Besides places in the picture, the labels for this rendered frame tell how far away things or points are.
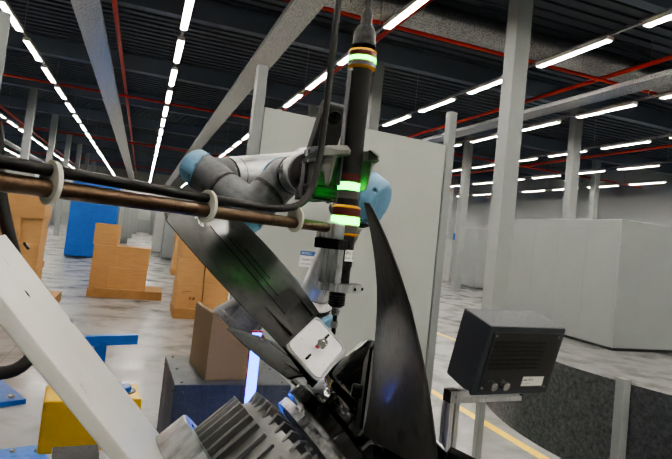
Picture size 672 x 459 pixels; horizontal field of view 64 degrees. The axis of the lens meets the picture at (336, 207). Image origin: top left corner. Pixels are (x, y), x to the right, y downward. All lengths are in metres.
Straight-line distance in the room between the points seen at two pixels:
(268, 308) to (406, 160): 2.38
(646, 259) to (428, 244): 8.10
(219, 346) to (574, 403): 1.69
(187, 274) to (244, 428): 7.69
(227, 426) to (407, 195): 2.44
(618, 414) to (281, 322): 1.97
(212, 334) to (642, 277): 9.86
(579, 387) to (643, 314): 8.37
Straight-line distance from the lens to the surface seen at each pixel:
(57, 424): 1.10
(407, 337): 0.44
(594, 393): 2.61
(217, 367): 1.49
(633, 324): 10.83
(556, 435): 2.78
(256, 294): 0.71
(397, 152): 3.00
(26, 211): 8.70
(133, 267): 10.03
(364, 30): 0.86
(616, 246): 10.52
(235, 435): 0.67
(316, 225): 0.73
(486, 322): 1.41
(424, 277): 3.10
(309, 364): 0.71
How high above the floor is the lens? 1.40
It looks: 3 degrees up
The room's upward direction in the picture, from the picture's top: 6 degrees clockwise
